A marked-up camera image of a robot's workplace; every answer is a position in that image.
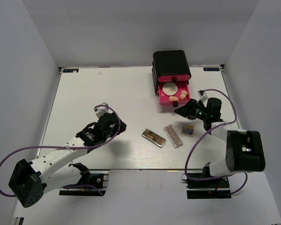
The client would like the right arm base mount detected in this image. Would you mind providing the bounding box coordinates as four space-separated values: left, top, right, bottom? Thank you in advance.
181 173 231 199

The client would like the small colourful eyeshadow palette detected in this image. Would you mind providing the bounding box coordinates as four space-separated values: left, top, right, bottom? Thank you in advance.
181 124 194 136

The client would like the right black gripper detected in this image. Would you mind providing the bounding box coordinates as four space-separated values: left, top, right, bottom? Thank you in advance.
174 98 209 121

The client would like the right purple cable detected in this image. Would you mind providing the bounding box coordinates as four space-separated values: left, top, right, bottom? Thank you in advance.
182 88 248 195

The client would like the pink top drawer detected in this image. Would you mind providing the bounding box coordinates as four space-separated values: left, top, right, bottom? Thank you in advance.
157 74 191 83

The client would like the round white powder puff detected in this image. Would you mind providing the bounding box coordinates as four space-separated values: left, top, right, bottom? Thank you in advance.
162 82 178 96

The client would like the beige makeup sponge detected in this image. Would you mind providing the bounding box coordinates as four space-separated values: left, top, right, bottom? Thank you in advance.
180 90 188 100
169 96 180 101

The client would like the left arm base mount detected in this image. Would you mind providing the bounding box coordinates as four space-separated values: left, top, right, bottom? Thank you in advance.
59 163 109 196

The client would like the brown eyeshadow palette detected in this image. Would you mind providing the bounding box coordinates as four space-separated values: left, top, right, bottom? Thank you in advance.
141 128 166 148

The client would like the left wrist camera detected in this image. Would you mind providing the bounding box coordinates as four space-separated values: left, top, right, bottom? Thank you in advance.
94 102 109 119

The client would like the pink bottom drawer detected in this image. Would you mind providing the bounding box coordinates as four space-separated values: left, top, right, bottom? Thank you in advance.
159 105 181 113

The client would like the clear nude eyeshadow palette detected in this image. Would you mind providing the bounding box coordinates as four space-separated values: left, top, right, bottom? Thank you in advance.
163 125 183 149

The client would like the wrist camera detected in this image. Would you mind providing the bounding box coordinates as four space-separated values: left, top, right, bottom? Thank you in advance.
94 102 109 119
197 90 208 103

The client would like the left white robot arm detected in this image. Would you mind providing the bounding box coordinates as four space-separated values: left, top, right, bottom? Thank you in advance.
8 112 126 208

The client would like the pink drawer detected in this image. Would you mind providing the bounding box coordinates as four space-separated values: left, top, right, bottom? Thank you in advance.
159 105 181 113
156 81 190 107
157 74 191 83

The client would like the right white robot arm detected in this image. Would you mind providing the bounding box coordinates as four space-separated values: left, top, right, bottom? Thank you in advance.
174 97 266 187

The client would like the black drawer organizer case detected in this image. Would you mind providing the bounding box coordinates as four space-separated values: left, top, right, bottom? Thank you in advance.
152 50 192 94

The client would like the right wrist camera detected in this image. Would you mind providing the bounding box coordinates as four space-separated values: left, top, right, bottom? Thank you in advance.
197 90 208 103

